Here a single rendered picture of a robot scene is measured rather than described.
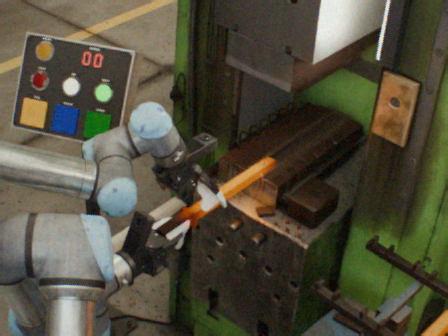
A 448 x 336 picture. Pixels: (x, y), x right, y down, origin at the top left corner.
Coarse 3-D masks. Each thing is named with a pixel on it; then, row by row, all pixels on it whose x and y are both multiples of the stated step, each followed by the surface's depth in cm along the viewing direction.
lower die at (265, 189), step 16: (304, 112) 222; (320, 112) 221; (336, 112) 220; (272, 128) 213; (288, 128) 212; (304, 128) 212; (336, 128) 214; (352, 128) 215; (256, 144) 205; (272, 144) 204; (304, 144) 204; (320, 144) 206; (336, 144) 207; (224, 160) 197; (240, 160) 196; (256, 160) 197; (288, 160) 198; (320, 160) 203; (224, 176) 200; (272, 176) 192; (288, 176) 192; (256, 192) 194; (272, 192) 190
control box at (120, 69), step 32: (32, 32) 201; (32, 64) 201; (64, 64) 200; (96, 64) 198; (128, 64) 197; (32, 96) 202; (64, 96) 201; (96, 96) 199; (128, 96) 199; (32, 128) 203
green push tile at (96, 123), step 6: (90, 114) 199; (96, 114) 199; (102, 114) 199; (108, 114) 200; (90, 120) 199; (96, 120) 199; (102, 120) 199; (108, 120) 199; (90, 126) 199; (96, 126) 199; (102, 126) 199; (108, 126) 199; (84, 132) 200; (90, 132) 199; (96, 132) 199; (102, 132) 199; (90, 138) 200
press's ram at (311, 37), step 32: (224, 0) 173; (256, 0) 167; (288, 0) 161; (320, 0) 156; (352, 0) 167; (384, 0) 181; (256, 32) 171; (288, 32) 165; (320, 32) 161; (352, 32) 174
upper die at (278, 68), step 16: (240, 48) 176; (256, 48) 173; (272, 48) 170; (352, 48) 189; (240, 64) 178; (256, 64) 175; (272, 64) 172; (288, 64) 169; (304, 64) 172; (320, 64) 179; (336, 64) 186; (272, 80) 174; (288, 80) 171; (304, 80) 175
